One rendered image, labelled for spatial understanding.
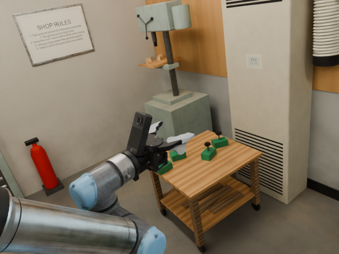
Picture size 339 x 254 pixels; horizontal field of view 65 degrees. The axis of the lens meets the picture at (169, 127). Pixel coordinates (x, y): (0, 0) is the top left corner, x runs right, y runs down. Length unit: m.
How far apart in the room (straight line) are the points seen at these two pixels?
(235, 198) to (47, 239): 1.75
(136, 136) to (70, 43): 2.34
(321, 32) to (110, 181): 1.48
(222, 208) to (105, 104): 1.82
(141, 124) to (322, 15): 1.34
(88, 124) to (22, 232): 2.75
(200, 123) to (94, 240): 2.23
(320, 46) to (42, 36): 2.31
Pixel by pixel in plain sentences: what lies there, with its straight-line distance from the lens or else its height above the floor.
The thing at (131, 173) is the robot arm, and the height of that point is 1.21.
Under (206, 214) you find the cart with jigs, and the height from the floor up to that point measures 0.18.
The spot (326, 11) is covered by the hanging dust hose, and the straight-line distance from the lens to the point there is 1.79.
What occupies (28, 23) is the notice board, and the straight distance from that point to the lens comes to 2.90.
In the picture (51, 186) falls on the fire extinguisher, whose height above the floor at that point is 0.08.
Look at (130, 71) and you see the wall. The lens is 3.26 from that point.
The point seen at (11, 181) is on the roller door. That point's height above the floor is 0.27.
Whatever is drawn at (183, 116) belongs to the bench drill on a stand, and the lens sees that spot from 2.49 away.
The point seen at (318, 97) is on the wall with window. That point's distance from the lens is 2.14.
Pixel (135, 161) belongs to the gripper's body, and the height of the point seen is 1.23.
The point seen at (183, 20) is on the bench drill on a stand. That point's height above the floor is 1.42.
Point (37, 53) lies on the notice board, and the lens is 2.90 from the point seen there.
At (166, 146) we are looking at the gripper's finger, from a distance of 0.72.
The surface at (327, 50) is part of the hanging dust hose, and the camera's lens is 1.83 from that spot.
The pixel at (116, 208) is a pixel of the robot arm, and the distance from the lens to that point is 0.69.
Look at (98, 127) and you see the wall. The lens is 3.21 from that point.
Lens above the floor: 1.58
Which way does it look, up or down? 25 degrees down
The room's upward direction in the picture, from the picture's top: 11 degrees counter-clockwise
